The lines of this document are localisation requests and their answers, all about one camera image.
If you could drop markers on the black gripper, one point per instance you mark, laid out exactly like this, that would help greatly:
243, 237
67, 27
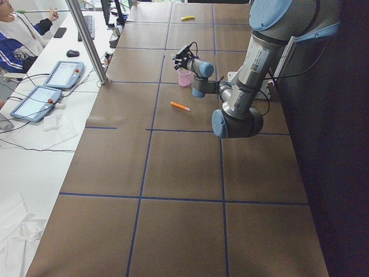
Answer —
183, 62

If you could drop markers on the orange highlighter pen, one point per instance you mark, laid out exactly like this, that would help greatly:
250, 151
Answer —
175, 104

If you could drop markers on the yellow highlighter pen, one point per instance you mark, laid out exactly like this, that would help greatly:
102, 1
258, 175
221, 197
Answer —
187, 18

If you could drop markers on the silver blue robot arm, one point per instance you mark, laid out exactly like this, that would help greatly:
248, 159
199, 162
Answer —
272, 24

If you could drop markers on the black keyboard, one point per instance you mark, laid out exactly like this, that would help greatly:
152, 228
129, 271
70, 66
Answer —
89, 22

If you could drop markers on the black computer mouse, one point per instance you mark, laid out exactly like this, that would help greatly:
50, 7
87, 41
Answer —
72, 53

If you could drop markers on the upper teach pendant tablet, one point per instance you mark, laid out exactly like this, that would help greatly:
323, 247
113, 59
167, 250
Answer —
65, 75

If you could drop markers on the teach pendant tablet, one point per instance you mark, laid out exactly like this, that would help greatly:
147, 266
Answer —
65, 75
37, 104

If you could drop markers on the black smartphone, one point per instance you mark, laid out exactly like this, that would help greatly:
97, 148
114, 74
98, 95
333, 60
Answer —
60, 32

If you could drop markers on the lower teach pendant tablet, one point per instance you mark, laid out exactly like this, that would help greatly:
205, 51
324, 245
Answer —
37, 104

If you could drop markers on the seated person white vest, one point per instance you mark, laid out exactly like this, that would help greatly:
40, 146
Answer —
21, 41

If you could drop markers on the white crumpled cloth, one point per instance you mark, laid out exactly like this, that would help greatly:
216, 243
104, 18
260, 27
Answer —
21, 233

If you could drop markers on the aluminium frame post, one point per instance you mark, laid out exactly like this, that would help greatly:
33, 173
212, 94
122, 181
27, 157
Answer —
76, 13

